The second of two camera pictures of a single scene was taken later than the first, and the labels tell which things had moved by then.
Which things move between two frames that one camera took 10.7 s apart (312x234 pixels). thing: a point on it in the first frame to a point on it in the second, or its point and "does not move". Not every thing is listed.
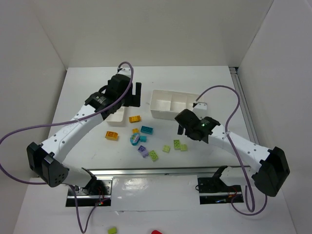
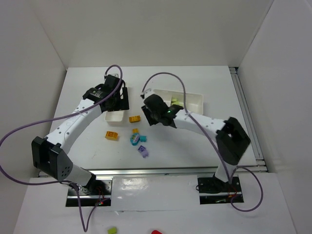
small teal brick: x=143 y=138 does not move
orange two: x=134 y=119 does not move
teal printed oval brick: x=134 y=138 does not move
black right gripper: x=183 y=123 to x=146 y=116
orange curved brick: x=111 y=135 does not move
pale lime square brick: x=166 y=148 to x=178 y=103
